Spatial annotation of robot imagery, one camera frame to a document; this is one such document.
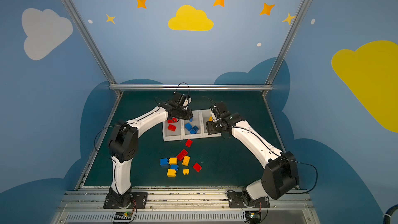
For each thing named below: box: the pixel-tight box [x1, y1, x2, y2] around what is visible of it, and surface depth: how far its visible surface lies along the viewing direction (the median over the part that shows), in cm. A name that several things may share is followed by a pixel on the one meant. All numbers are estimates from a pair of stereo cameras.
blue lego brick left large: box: [160, 158, 169, 167], surface depth 86 cm
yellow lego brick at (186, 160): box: [181, 155, 191, 167], surface depth 89 cm
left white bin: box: [162, 119, 184, 142], surface depth 95 cm
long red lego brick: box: [176, 148, 189, 162], surface depth 90 cm
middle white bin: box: [182, 109, 203, 140], surface depth 98 cm
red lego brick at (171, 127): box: [167, 123, 177, 132], surface depth 103 cm
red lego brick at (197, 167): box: [192, 162, 203, 173], surface depth 86 cm
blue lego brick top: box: [184, 122, 193, 132], surface depth 100 cm
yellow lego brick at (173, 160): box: [168, 157, 178, 166], surface depth 87 cm
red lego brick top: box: [185, 138, 193, 148], surface depth 96 cm
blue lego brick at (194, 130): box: [189, 125, 199, 135], surface depth 100 cm
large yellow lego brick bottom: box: [166, 168, 177, 178], surface depth 83 cm
